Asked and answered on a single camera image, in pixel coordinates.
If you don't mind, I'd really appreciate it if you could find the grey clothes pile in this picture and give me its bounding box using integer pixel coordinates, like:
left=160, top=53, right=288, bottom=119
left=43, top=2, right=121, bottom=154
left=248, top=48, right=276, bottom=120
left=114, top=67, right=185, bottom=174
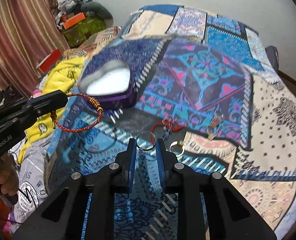
left=58, top=0, right=113, bottom=20

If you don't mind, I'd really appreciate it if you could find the red box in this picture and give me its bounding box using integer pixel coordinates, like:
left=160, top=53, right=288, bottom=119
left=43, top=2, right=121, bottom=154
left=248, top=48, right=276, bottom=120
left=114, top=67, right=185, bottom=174
left=36, top=49, right=63, bottom=75

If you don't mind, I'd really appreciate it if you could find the orange shoe box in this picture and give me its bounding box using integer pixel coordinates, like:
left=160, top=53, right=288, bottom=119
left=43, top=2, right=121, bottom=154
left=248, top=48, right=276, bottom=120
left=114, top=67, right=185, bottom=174
left=63, top=12, right=86, bottom=30

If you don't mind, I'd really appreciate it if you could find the silver ring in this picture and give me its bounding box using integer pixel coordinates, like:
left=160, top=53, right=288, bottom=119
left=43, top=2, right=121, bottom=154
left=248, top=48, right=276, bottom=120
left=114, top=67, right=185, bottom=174
left=135, top=130, right=158, bottom=152

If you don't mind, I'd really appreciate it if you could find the purple heart-shaped jewelry box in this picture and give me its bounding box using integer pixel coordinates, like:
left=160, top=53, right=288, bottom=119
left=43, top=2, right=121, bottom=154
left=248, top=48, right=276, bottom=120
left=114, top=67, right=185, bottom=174
left=78, top=60, right=137, bottom=110

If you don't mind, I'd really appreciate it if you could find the gold ring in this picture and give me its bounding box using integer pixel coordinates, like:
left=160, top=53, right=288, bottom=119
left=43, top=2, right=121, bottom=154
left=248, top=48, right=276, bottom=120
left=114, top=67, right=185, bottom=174
left=169, top=140, right=186, bottom=158

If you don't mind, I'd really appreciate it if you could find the yellow cartoon blanket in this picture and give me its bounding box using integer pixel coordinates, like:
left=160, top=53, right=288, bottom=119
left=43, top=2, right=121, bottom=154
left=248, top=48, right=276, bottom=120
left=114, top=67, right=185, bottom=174
left=18, top=57, right=85, bottom=164

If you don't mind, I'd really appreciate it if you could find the dark grey pillow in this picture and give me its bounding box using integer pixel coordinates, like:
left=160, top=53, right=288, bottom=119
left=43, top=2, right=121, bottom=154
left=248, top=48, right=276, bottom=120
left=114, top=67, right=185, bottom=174
left=265, top=46, right=279, bottom=72

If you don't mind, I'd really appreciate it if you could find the blue patchwork bedspread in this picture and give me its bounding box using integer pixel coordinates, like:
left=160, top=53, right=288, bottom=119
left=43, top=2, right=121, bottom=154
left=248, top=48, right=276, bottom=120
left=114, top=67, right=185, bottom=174
left=45, top=5, right=296, bottom=239

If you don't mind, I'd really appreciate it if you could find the green covered stand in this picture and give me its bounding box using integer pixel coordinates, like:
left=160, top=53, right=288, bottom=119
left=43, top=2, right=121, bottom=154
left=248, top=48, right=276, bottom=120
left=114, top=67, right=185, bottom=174
left=63, top=17, right=106, bottom=48

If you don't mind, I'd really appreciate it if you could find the black cable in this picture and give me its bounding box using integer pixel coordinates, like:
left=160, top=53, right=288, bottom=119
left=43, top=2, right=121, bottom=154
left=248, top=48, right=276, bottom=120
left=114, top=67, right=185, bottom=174
left=2, top=187, right=38, bottom=225

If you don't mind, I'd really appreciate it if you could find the striped red curtain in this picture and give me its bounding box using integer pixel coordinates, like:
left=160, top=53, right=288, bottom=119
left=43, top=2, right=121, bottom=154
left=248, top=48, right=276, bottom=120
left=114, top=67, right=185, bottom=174
left=0, top=0, right=69, bottom=96

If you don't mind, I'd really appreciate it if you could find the left hand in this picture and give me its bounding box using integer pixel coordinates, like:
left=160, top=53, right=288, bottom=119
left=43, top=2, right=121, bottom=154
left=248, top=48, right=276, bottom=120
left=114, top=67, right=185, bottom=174
left=0, top=153, right=19, bottom=196

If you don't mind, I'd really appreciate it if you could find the red beaded string bracelet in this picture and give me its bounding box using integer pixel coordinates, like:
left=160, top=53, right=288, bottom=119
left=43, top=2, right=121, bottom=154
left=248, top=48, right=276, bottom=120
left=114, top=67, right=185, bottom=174
left=149, top=117, right=188, bottom=145

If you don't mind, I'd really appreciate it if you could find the bronze pendant charm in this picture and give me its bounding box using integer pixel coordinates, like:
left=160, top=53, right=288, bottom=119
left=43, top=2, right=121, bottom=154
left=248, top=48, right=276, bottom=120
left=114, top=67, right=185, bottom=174
left=206, top=113, right=224, bottom=140

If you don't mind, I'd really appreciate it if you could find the red braided cord bracelet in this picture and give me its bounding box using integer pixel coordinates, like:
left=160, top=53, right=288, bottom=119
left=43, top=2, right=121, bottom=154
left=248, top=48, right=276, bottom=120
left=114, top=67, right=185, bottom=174
left=50, top=93, right=105, bottom=133

